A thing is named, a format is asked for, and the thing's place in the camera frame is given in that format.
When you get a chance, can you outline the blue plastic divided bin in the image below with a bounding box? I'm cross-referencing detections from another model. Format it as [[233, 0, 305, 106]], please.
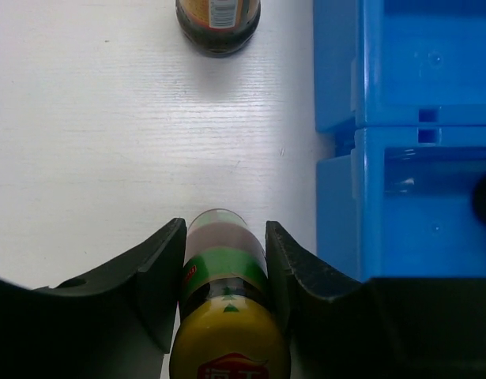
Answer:
[[313, 1, 486, 281]]

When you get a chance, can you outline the red lid sauce jar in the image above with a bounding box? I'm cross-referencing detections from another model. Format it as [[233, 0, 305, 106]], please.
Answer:
[[175, 0, 262, 56]]

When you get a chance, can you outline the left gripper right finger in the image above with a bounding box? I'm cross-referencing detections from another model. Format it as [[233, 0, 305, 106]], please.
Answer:
[[266, 221, 486, 378]]

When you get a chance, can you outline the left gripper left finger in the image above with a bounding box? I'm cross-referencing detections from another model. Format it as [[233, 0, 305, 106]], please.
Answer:
[[0, 218, 186, 378]]

